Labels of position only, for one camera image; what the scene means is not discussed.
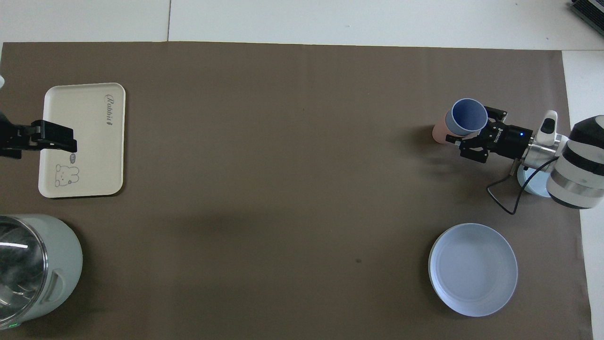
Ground pink cup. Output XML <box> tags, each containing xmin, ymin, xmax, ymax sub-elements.
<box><xmin>432</xmin><ymin>111</ymin><xmax>465</xmax><ymax>145</ymax></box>

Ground mint green cooking pot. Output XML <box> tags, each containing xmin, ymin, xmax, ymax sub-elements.
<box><xmin>0</xmin><ymin>214</ymin><xmax>84</xmax><ymax>330</ymax></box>

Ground light blue bowl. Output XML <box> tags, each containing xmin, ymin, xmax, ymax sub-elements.
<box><xmin>517</xmin><ymin>163</ymin><xmax>553</xmax><ymax>198</ymax></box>

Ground pale blue plate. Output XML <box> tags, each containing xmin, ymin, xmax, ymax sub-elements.
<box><xmin>428</xmin><ymin>223</ymin><xmax>518</xmax><ymax>317</ymax></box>

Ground cream rabbit print tray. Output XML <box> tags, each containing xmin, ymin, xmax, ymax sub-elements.
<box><xmin>38</xmin><ymin>83</ymin><xmax>126</xmax><ymax>198</ymax></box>

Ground brown table mat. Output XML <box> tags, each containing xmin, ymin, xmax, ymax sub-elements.
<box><xmin>0</xmin><ymin>42</ymin><xmax>594</xmax><ymax>340</ymax></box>

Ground dark grey device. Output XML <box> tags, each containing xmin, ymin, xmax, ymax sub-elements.
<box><xmin>569</xmin><ymin>0</ymin><xmax>604</xmax><ymax>24</ymax></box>

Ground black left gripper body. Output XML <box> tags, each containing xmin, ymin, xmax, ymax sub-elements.
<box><xmin>0</xmin><ymin>112</ymin><xmax>34</xmax><ymax>159</ymax></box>

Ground glass pot lid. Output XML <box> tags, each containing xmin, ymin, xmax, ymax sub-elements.
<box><xmin>0</xmin><ymin>218</ymin><xmax>49</xmax><ymax>322</ymax></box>

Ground blue ribbed cup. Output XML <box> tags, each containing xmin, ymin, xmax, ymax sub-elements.
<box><xmin>446</xmin><ymin>98</ymin><xmax>488</xmax><ymax>138</ymax></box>

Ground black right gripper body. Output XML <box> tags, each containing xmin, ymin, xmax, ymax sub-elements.
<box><xmin>479</xmin><ymin>123</ymin><xmax>534</xmax><ymax>159</ymax></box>

